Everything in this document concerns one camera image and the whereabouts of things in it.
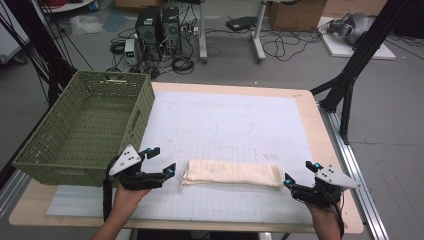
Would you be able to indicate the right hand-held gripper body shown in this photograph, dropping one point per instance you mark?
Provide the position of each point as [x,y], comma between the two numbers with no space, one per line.
[320,193]

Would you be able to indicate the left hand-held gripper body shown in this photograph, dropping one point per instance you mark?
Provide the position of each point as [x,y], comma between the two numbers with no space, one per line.
[128,160]

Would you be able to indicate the beige towel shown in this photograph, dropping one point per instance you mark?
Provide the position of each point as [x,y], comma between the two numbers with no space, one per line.
[233,173]

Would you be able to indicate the person's right hand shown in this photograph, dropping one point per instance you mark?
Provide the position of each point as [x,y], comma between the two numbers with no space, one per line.
[321,211]

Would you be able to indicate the person's left hand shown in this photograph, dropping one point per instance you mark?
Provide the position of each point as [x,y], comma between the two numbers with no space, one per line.
[128,195]

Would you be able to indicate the green woven basket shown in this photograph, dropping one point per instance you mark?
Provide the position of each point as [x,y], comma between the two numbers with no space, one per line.
[90,120]

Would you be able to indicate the white gridded mat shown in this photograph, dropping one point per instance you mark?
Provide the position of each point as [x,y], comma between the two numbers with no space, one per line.
[216,116]

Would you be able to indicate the grey power supply unit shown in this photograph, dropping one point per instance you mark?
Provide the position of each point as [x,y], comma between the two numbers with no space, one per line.
[131,51]

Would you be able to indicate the black computer tower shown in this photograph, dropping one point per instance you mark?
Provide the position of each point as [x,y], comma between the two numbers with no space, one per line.
[171,30]
[148,33]

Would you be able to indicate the white floor board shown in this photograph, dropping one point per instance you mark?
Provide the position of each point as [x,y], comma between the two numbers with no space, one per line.
[366,51]

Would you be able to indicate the white desk leg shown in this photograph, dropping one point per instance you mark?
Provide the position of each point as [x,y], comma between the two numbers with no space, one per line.
[258,36]
[202,33]

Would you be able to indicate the clear plastic sheet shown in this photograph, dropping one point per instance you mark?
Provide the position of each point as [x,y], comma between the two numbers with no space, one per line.
[86,25]

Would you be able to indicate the grey headset device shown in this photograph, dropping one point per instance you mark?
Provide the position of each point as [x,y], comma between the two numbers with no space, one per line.
[353,26]

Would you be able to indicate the brown cardboard box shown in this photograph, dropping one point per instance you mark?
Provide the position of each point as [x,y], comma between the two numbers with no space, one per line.
[296,15]

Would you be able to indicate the black flat box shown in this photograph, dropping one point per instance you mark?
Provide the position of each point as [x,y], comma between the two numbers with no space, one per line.
[240,23]

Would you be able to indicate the grey cabinet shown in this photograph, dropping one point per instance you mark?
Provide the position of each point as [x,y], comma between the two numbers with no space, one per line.
[11,36]

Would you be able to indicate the aluminium rail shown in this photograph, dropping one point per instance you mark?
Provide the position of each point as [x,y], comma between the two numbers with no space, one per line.
[360,180]
[11,193]

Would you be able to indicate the black metal frame stand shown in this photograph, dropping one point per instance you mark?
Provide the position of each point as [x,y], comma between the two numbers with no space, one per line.
[43,43]
[360,56]

